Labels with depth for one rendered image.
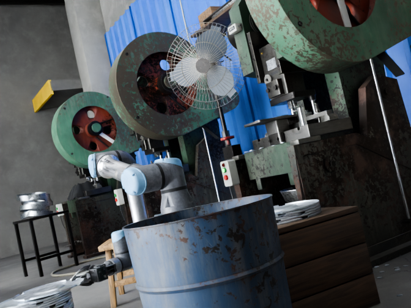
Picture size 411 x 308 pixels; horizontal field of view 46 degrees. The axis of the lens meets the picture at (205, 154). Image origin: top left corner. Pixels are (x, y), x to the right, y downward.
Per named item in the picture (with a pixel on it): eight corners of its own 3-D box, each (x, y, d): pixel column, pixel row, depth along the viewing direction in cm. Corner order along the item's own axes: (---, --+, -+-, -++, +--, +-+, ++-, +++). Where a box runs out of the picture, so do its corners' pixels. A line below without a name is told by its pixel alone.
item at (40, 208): (40, 277, 437) (23, 192, 441) (21, 277, 470) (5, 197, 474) (79, 264, 465) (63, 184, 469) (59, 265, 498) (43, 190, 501)
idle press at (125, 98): (156, 271, 335) (105, 30, 343) (113, 264, 421) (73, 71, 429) (318, 220, 410) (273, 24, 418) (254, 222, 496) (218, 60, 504)
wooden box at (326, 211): (287, 341, 152) (263, 233, 154) (233, 319, 187) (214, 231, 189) (381, 302, 169) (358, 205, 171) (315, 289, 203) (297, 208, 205)
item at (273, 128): (265, 146, 231) (259, 118, 231) (248, 150, 242) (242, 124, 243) (303, 138, 244) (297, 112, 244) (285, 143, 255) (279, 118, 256)
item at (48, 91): (51, 94, 728) (47, 76, 729) (34, 112, 834) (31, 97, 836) (108, 88, 776) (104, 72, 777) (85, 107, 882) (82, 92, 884)
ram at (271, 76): (281, 93, 240) (268, 36, 242) (263, 101, 253) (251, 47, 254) (307, 90, 249) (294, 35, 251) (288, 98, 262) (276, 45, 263)
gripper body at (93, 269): (95, 266, 214) (115, 259, 224) (82, 267, 219) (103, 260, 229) (98, 283, 214) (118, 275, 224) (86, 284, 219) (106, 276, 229)
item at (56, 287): (58, 296, 184) (58, 293, 184) (-3, 305, 193) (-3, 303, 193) (96, 275, 212) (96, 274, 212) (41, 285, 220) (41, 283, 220)
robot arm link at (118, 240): (128, 227, 243) (133, 249, 242) (107, 233, 237) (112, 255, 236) (134, 227, 236) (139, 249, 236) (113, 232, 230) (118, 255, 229)
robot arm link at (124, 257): (125, 250, 242) (128, 267, 241) (109, 256, 233) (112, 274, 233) (136, 249, 237) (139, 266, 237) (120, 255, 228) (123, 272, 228)
